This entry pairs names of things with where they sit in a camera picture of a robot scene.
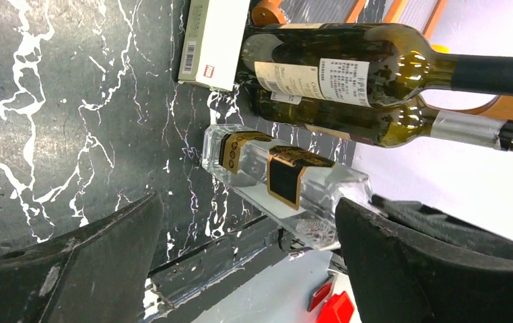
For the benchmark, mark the white red small box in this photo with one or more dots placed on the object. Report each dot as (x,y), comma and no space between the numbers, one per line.
(212,43)

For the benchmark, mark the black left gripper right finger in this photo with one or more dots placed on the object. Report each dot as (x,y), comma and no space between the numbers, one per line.
(400,275)

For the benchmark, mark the clear whisky bottle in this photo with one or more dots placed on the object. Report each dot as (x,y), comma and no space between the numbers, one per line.
(295,187)

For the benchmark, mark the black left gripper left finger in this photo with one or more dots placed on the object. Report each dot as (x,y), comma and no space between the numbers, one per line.
(95,273)

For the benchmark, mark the yellow block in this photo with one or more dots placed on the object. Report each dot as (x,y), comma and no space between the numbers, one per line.
(441,48)

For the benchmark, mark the dark labelled wine bottle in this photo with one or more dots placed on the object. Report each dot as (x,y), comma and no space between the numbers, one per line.
(385,127)

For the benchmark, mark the dark green wine bottle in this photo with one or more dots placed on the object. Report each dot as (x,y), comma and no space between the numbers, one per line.
(371,65)

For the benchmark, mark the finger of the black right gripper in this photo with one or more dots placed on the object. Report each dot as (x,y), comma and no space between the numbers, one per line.
(437,224)

